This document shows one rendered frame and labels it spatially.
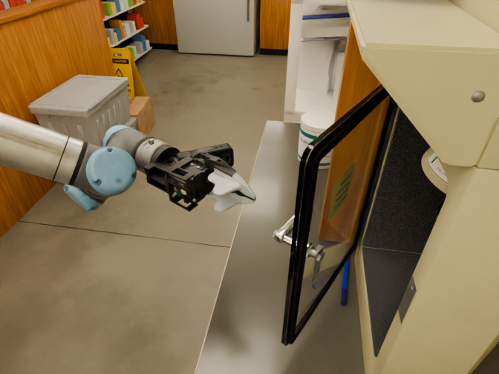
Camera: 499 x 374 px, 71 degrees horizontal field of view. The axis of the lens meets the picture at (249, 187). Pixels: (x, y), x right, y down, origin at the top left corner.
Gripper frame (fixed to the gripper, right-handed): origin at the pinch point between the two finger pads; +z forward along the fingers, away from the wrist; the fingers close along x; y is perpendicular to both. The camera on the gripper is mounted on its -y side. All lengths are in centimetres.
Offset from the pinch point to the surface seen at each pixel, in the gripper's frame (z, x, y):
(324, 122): -12, -11, -54
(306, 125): -16, -12, -50
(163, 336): -59, -120, -9
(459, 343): 36.0, -5.7, 3.4
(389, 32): 19.4, 30.9, 7.4
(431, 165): 24.7, 12.8, -5.8
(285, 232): 10.1, 0.6, 5.1
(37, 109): -201, -56, -46
